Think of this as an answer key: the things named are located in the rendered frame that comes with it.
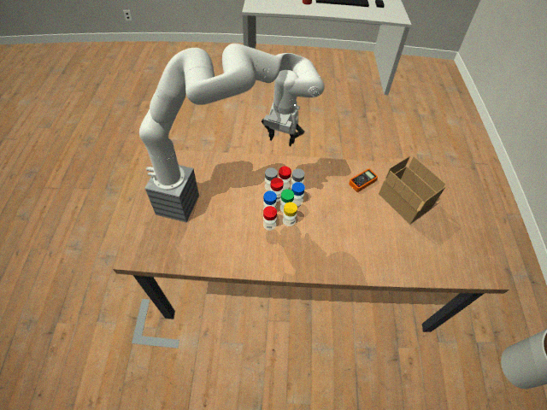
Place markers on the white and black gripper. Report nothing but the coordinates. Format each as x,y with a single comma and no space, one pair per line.
294,126

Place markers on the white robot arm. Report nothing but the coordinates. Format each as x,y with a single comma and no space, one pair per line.
297,78

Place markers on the brown cardboard box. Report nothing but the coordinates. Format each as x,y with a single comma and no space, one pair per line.
400,190

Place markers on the orange digital multimeter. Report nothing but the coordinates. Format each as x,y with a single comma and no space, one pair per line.
363,180

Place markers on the white bottle with yellow cap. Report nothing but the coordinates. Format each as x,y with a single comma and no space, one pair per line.
290,214

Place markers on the clear bottle with grey cap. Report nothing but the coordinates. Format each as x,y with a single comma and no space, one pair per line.
270,174
297,176

